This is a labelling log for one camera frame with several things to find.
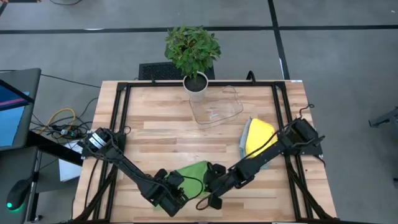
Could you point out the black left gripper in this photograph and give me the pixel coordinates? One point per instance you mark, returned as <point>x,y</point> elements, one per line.
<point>169,194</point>

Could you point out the clear plastic bin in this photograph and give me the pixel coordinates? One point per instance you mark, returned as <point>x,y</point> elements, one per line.
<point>217,109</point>

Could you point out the yellow towel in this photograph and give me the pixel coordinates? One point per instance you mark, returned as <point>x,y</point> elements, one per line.
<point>258,137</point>

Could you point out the light blue teal-edged towel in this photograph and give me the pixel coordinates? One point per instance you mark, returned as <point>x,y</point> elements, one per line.
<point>265,165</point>

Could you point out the black metal table frame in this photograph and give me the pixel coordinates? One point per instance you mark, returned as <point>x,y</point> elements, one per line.
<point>233,84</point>

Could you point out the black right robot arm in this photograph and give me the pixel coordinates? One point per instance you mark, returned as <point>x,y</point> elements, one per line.
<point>273,149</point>

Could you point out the green towel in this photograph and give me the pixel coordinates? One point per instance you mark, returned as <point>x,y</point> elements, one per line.
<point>194,174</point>

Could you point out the black floor vent grille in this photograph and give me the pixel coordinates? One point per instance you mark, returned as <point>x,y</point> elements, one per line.
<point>161,71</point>

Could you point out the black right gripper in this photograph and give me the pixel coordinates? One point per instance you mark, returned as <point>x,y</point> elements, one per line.
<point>220,180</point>

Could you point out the white plant pot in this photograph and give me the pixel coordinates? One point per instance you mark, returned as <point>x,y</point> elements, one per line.
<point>195,84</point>

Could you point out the green leafy plant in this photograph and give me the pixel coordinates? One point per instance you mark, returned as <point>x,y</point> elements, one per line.
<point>192,48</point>

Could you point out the black computer mouse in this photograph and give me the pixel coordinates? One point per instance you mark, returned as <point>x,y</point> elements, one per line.
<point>18,194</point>

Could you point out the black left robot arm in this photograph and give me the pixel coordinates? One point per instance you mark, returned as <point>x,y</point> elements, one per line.
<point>124,165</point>

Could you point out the black floor stand base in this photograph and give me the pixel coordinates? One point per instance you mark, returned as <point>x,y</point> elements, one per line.
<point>385,118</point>

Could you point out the grey side desk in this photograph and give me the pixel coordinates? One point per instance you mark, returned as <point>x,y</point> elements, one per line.
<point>15,165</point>

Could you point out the monitor with blue screen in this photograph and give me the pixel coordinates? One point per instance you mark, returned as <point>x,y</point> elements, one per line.
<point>15,124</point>

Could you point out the white table edge sticker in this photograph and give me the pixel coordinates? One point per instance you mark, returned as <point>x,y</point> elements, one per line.
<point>296,81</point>

